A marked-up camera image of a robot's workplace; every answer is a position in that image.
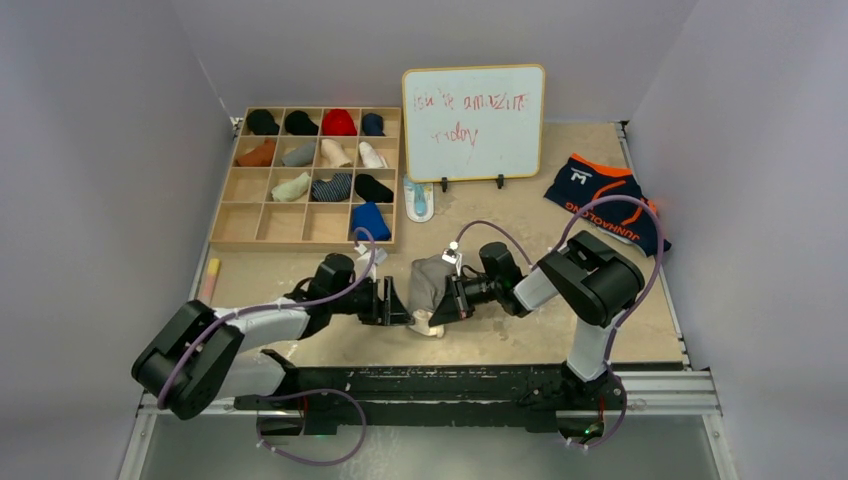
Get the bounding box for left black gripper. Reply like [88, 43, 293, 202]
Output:
[328, 275, 412, 325]

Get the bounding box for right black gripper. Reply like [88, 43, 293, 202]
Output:
[430, 271, 502, 326]

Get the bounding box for grey underwear cream waistband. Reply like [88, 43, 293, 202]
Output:
[406, 254, 456, 338]

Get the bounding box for navy orange boxer briefs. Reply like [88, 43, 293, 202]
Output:
[543, 152, 673, 258]

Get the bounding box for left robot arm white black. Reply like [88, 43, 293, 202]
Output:
[131, 253, 414, 420]

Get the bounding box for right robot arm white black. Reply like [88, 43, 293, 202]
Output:
[428, 231, 646, 407]

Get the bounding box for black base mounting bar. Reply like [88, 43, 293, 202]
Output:
[232, 363, 626, 438]

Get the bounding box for blue rolled garment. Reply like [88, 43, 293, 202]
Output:
[351, 202, 392, 241]

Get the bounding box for white blue whiteboard eraser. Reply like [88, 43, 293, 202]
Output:
[403, 175, 434, 223]

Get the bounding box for black rolled garment third row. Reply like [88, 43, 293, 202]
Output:
[354, 174, 395, 204]

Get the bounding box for navy striped rolled garment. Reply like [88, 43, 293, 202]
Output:
[310, 173, 353, 202]

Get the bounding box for white rolled garment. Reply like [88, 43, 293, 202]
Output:
[358, 141, 388, 169]

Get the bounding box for light green rolled garment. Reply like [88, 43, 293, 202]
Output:
[270, 173, 312, 202]

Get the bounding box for wooden compartment organizer tray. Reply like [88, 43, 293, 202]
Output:
[209, 106, 403, 251]

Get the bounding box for beige rolled garment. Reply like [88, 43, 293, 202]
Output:
[321, 138, 353, 168]

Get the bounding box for grey rolled garment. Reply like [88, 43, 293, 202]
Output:
[281, 141, 317, 168]

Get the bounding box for whiteboard with red writing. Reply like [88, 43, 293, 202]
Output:
[402, 64, 546, 183]

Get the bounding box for yellow pink marker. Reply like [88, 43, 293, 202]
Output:
[197, 258, 221, 305]

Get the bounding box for navy rolled garment top row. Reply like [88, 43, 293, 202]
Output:
[361, 112, 385, 137]

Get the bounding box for red rolled garment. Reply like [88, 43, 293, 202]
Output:
[321, 108, 358, 136]

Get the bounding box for rust orange rolled garment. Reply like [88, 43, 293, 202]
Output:
[235, 138, 276, 167]

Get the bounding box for black rolled garment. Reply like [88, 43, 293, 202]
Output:
[283, 110, 320, 136]
[244, 109, 280, 136]

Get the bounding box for black rolled garment far left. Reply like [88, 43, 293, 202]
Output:
[244, 109, 280, 136]

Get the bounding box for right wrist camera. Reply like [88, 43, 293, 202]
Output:
[441, 241, 463, 275]

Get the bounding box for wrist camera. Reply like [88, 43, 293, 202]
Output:
[354, 243, 388, 281]
[441, 241, 463, 275]

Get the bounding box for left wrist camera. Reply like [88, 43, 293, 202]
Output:
[354, 243, 388, 281]

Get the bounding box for aluminium frame rail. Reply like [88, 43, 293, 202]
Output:
[139, 364, 737, 479]

